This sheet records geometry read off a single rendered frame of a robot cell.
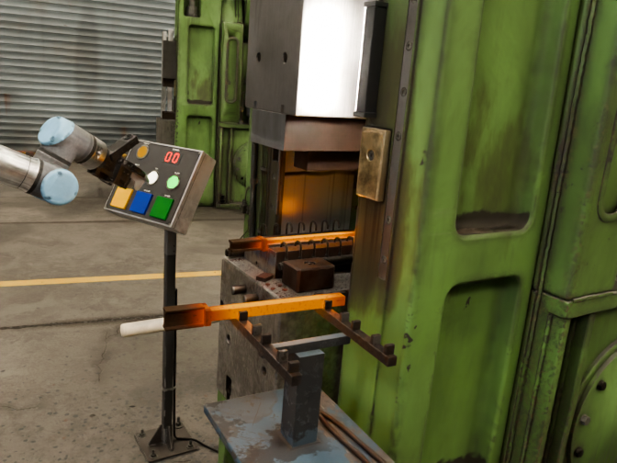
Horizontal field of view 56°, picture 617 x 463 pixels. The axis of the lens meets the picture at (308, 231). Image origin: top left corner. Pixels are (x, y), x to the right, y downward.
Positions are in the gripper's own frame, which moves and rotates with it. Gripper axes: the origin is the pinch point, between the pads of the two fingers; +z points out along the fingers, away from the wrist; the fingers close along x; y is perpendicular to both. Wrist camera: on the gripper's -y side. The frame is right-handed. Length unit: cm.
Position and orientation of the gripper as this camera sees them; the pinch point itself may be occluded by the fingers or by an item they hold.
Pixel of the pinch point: (146, 178)
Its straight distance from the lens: 192.1
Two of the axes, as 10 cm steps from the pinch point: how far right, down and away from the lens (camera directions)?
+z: 4.4, 3.4, 8.3
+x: 8.3, 2.0, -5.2
